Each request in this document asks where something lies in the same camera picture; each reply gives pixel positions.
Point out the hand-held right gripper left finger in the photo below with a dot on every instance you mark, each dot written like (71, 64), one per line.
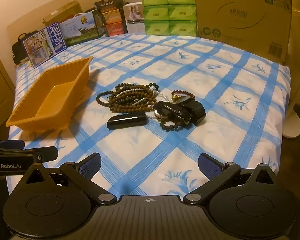
(91, 165)

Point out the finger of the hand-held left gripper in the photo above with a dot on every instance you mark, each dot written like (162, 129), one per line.
(11, 144)
(46, 153)

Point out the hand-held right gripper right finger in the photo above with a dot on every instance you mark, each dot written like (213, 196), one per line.
(210, 165)

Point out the black tube case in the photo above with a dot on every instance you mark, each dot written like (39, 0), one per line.
(127, 122)

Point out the orange plastic tray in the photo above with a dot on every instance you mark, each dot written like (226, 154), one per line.
(50, 97)

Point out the white standing fan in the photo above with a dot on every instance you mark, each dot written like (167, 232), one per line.
(292, 125)

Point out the black bag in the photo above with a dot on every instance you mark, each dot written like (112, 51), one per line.
(18, 47)

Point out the blue printed milk box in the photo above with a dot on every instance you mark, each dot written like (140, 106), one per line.
(40, 45)

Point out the blue checked bedsheet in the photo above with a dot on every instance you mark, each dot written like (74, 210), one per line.
(165, 67)

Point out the cow print milk box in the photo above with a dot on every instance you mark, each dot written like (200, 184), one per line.
(77, 30)

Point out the red noodle box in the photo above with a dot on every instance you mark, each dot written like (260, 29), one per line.
(116, 29)

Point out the brown cardboard box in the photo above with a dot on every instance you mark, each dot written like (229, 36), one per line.
(65, 11)

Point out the large cardboard box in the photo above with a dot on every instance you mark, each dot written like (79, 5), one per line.
(240, 17)

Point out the white printed box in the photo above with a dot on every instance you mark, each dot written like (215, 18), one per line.
(133, 17)

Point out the stack of green tissue packets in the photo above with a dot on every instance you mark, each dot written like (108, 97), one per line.
(168, 12)

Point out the dark instant noodle bowl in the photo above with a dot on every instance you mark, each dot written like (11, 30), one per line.
(110, 3)

